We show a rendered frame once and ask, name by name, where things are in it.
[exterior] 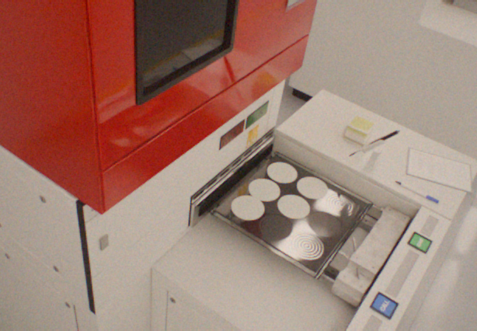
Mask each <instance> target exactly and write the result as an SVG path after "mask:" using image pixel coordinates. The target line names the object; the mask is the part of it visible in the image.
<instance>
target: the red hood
mask: <svg viewBox="0 0 477 331"><path fill-rule="evenodd" d="M317 1H318V0H0V145H1V146H2V147H3V148H5V149H7V150H8V151H10V152H11V153H12V154H14V155H15V156H17V157H18V158H19V159H20V160H22V161H23V162H25V163H26V164H27V165H29V166H32V167H33V168H34V169H36V170H37V171H39V172H40V173H42V174H43V175H45V176H46V177H47V178H49V179H50V180H52V181H53V182H55V183H56V184H57V185H59V186H61V187H62V189H64V190H66V191H67V192H69V193H70V194H71V195H72V196H74V197H76V198H77V199H79V200H80V201H81V202H82V203H84V204H86V205H87V206H90V207H91V208H92V209H94V210H95V211H97V212H99V213H100V214H104V213H105V212H106V211H108V210H109V209H110V208H111V207H112V206H115V205H117V204H118V203H120V202H121V201H122V200H123V199H124V198H126V197H127V196H129V195H130V194H131V193H133V192H134V191H135V190H137V189H138V188H139V187H141V186H142V185H144V184H145V183H146V182H147V181H148V180H150V179H151V178H152V177H153V176H155V175H156V174H158V173H159V172H161V171H162V170H163V169H164V168H165V167H167V166H170V165H171V164H172V163H174V161H176V160H177V159H179V158H180V157H182V156H183V155H185V154H186V152H188V151H189V150H190V149H191V148H193V147H194V146H195V145H197V144H199V143H200V142H201V141H202V140H204V139H205V138H206V137H208V136H209V135H210V134H212V133H213V132H215V131H216V130H217V129H218V128H220V127H221V126H224V125H225V124H226V123H227V122H229V121H230V120H231V119H232V118H233V117H235V116H236V115H238V114H239V113H241V112H242V111H243V110H244V109H246V108H247V107H248V106H250V105H251V104H253V103H254V102H255V101H257V100H258V99H259V98H261V97H262V96H264V95H265V94H266V93H267V92H268V91H270V90H271V89H272V88H273V87H274V86H276V85H279V84H280V83H282V81H284V80H285V79H286V78H288V77H289V76H291V75H292V74H294V73H295V72H296V71H297V70H298V69H300V68H301V67H302V65H303V62H304V59H305V52H306V46H307V42H308V37H309V33H310V29H311V26H312V20H313V16H314V13H315V7H316V3H317Z"/></svg>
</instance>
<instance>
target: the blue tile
mask: <svg viewBox="0 0 477 331"><path fill-rule="evenodd" d="M395 305H396V304H395V303H393V302H392V301H390V300H389V299H387V298H386V297H384V296H383V295H381V294H379V296H378V297H377V299H376V301H375V302H374V304H373V305H372V306H373V307H375V308H376V309H377V310H379V311H381V312H383V313H385V314H386V315H387V316H389V317H390V316H391V313H392V311H393V309H394V307H395Z"/></svg>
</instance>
